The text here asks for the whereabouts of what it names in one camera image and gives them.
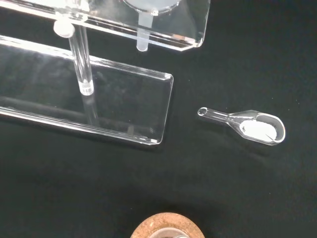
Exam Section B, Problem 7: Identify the black bench cloth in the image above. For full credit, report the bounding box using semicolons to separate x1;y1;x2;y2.
0;0;317;238

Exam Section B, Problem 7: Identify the cork ring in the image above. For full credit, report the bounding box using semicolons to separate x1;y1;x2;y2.
129;211;207;238

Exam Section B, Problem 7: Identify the round-bottom glass flask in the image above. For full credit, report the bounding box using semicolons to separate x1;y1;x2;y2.
149;226;188;238

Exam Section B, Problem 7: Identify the clear acrylic funnel stand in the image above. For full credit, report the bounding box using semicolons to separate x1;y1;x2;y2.
0;0;211;146

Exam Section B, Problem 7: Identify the glass weighing funnel with powder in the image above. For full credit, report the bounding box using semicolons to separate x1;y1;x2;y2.
197;107;286;146

